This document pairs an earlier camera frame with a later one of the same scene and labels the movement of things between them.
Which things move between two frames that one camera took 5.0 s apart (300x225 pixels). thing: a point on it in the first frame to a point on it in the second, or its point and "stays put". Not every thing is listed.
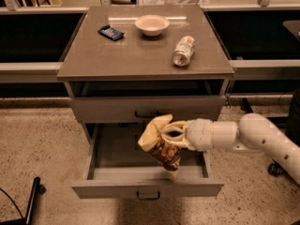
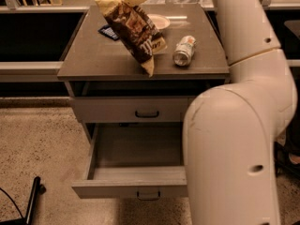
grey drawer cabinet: x=133 y=65 stays put
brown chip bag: x=153 y=141 to x=127 y=16
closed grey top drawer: x=145 y=110 stays put
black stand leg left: x=37 y=188 stays put
